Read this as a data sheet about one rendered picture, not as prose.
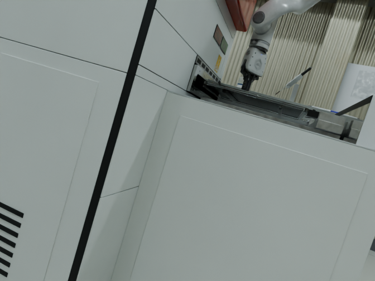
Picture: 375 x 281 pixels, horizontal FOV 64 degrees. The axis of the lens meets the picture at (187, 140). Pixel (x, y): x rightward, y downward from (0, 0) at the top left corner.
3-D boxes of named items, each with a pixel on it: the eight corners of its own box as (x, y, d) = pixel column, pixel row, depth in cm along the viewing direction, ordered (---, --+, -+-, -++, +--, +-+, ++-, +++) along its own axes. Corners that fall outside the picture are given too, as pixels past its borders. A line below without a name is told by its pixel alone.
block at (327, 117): (318, 119, 98) (321, 110, 98) (316, 120, 102) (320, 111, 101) (344, 126, 96) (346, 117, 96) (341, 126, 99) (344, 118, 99)
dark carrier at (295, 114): (206, 83, 108) (206, 82, 108) (222, 97, 141) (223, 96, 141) (303, 110, 98) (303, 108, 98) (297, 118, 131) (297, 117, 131)
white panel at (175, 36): (126, 72, 69) (177, -103, 66) (207, 109, 147) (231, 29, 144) (138, 76, 69) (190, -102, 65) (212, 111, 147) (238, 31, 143)
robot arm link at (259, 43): (260, 38, 119) (258, 45, 119) (273, 46, 124) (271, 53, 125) (245, 38, 125) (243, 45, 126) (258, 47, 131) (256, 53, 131)
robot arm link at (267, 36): (267, 39, 119) (271, 47, 127) (278, 7, 118) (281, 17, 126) (247, 37, 122) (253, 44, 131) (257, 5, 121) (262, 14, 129)
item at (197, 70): (185, 90, 104) (193, 63, 103) (212, 105, 146) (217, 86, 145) (190, 91, 103) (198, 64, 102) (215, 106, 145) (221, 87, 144)
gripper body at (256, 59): (257, 43, 119) (248, 70, 120) (272, 52, 125) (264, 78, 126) (244, 43, 125) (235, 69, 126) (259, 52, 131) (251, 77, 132)
